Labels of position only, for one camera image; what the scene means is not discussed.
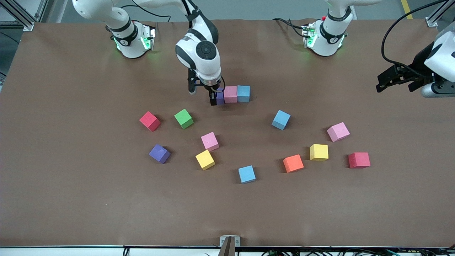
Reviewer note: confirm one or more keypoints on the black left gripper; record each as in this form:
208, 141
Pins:
418, 63

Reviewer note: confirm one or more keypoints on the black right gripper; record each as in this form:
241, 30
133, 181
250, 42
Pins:
213, 96

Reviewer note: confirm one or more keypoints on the purple foam cube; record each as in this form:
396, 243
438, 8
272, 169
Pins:
220, 97
159, 153

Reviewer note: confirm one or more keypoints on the pink foam cube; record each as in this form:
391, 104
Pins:
209, 140
230, 94
338, 131

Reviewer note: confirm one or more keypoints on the blue foam cube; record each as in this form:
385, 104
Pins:
280, 119
243, 93
246, 174

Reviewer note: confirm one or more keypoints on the yellow foam cube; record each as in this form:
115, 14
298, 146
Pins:
319, 152
205, 159

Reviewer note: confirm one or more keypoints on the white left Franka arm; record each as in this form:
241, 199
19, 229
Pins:
328, 35

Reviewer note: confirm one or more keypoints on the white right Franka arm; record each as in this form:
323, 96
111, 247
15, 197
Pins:
206, 69

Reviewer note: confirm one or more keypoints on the green foam cube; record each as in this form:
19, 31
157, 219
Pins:
183, 118

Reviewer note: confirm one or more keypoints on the red foam cube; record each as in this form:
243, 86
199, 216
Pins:
149, 121
359, 159

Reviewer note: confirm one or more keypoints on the orange foam cube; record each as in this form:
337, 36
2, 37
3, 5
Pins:
293, 163

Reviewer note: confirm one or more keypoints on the brown table mat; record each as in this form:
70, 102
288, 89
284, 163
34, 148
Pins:
106, 199

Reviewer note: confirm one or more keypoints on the aluminium frame profile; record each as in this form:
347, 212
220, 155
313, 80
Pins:
435, 17
42, 9
21, 17

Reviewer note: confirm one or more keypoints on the silver metal mount bracket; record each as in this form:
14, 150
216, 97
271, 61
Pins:
236, 241

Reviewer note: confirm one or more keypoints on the white table edge rail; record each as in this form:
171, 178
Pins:
71, 251

